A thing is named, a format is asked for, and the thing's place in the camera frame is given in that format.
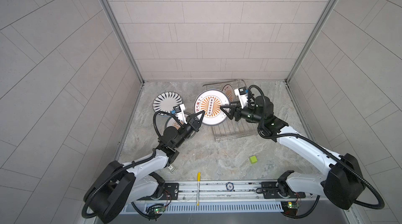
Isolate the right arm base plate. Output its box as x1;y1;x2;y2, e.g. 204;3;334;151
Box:
255;182;306;199

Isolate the metal wire dish rack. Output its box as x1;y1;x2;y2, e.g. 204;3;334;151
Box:
202;79;257;142

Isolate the aluminium mounting rail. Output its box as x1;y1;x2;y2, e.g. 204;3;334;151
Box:
125;178;351;205

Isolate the black silver remote tool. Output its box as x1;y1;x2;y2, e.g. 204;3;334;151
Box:
167;165;175;173

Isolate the right circuit board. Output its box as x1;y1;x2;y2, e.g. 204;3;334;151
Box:
281;202;300;217

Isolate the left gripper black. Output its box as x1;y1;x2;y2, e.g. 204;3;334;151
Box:
171;112;203;150

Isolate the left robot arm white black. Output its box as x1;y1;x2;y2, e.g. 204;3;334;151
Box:
81;110;205;224

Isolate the black striped white plate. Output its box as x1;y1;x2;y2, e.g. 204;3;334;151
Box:
152;92;183;116

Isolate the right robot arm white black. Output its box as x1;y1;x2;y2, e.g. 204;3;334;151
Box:
220;96;365;210

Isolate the left circuit board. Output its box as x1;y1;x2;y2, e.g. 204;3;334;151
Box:
146;204;165;219

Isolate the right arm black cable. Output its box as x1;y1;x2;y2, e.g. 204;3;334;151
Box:
247;84;385;219

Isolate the yellow white pen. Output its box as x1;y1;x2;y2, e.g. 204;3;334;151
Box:
196;172;201;206

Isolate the round blue white token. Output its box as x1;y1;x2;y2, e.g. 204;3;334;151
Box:
226;182;234;192

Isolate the orange sunburst plate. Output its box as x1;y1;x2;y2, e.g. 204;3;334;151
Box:
164;112;190;129
194;89;229;126

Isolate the green cube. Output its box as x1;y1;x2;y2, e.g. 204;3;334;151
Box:
249;156;258;164

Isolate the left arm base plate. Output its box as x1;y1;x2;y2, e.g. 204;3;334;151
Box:
150;183;179;201

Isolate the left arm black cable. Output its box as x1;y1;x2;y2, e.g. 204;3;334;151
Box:
81;110;177;219

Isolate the circuit board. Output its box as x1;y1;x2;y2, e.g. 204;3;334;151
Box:
146;204;165;219
281;202;300;217

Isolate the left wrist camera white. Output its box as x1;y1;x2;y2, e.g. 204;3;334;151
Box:
171;104;187;124

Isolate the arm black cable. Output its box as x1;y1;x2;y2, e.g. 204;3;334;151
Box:
81;110;177;219
247;84;385;219

